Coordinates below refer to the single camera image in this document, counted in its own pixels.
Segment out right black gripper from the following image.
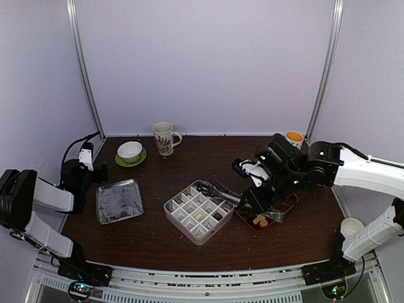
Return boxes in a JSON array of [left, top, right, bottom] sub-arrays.
[[237, 168, 304, 215]]

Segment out bunny print tin lid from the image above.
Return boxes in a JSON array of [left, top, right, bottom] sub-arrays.
[[96, 179, 145, 225]]

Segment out metal tongs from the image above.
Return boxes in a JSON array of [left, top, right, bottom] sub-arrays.
[[196, 180, 272, 208]]

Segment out white divided tin box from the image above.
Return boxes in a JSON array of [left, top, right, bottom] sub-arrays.
[[163, 180, 234, 246]]

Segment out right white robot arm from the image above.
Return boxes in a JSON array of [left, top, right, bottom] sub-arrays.
[[232, 133, 403, 279]]

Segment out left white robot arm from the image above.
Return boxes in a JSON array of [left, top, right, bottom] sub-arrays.
[[1, 160, 108, 280]]

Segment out red chocolate tray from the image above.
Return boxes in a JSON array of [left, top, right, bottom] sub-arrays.
[[235, 193, 299, 232]]

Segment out white bowl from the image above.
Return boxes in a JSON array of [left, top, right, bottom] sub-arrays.
[[117, 141, 143, 158]]

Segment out green saucer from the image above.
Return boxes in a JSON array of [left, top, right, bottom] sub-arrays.
[[115, 148, 147, 167]]

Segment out yellow interior mug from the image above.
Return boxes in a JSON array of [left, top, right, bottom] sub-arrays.
[[285, 131, 304, 150]]

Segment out tall coral print mug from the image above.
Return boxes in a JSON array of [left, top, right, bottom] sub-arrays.
[[152, 121, 182, 157]]

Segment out white bowl off table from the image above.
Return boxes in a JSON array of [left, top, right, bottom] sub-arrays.
[[340, 217, 365, 238]]

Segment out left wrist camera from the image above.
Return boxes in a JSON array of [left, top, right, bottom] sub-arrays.
[[78, 141, 93, 172]]

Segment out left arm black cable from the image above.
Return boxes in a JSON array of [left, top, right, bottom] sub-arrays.
[[58, 131, 101, 187]]

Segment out front metal rail base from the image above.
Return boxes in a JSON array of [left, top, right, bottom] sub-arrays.
[[31, 264, 388, 303]]

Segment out right aluminium frame post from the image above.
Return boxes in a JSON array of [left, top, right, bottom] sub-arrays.
[[305, 0, 344, 143]]

